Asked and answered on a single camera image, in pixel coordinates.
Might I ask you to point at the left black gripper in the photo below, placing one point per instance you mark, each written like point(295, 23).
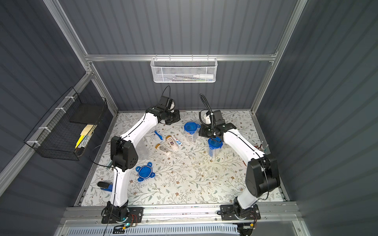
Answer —
point(173, 117)

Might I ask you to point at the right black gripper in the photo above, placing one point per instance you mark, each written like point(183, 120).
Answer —
point(214, 132)

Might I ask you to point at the blue toothbrush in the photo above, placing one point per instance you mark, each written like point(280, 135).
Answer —
point(159, 135)

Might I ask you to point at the small toothpaste tube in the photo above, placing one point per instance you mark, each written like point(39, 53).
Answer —
point(177, 141)

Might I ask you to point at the blue jar lid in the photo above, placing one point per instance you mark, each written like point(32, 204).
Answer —
point(145, 172)

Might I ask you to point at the blue-lid clear jar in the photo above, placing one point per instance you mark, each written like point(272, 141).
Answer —
point(142, 152)
point(191, 130)
point(215, 145)

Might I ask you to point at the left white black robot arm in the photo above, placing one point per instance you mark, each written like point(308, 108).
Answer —
point(124, 158)

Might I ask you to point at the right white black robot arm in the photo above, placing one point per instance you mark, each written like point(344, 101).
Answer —
point(262, 174)

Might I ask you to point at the red pen cup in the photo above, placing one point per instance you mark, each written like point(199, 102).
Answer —
point(261, 148)

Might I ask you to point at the white tube in basket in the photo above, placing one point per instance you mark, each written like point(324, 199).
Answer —
point(204, 77)

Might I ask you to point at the yellow sticky notes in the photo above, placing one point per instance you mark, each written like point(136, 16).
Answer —
point(88, 129)

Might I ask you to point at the blue small box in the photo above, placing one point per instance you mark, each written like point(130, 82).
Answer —
point(105, 186)

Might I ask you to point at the white wire mesh basket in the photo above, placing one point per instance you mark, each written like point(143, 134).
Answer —
point(182, 70)

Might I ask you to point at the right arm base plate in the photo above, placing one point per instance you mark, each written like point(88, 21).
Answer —
point(234, 212)

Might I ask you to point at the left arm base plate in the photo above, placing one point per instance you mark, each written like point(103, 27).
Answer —
point(113, 215)

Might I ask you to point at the black wire wall basket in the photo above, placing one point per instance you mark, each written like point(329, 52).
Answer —
point(56, 137)

